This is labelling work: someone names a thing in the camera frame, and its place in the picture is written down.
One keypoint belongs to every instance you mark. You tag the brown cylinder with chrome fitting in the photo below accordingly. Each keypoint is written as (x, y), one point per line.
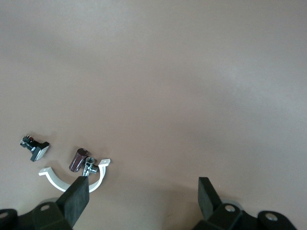
(77, 160)

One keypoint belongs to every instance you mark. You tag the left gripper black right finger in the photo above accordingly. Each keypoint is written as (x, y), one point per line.
(208, 203)

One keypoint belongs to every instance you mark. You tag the white curved pipe clamp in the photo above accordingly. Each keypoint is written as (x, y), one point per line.
(54, 180)

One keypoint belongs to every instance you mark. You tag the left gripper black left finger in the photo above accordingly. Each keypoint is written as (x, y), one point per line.
(74, 203)

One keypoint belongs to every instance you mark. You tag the black square push button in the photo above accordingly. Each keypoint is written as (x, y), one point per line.
(39, 151)

